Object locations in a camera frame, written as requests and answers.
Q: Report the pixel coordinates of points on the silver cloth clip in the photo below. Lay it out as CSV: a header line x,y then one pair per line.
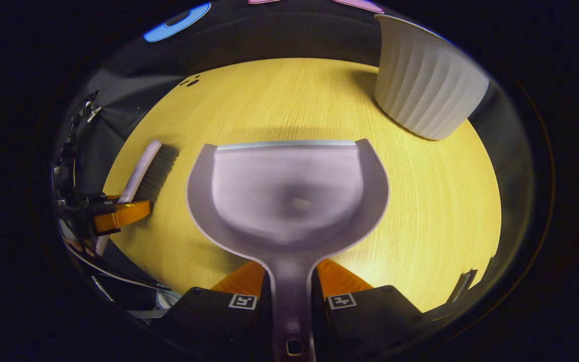
x,y
94,112

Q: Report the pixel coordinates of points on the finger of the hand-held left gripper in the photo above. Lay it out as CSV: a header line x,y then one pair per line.
x,y
123,215

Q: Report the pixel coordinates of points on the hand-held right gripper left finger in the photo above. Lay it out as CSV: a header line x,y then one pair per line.
x,y
263,317

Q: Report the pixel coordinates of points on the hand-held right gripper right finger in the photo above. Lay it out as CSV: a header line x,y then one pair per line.
x,y
319,317

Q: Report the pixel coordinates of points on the small pink broom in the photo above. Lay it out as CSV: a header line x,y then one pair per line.
x,y
143,168

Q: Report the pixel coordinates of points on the white ribbed garbage bin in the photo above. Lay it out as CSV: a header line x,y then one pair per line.
x,y
425,85

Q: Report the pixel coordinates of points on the grey dustpan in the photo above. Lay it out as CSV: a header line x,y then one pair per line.
x,y
289,201

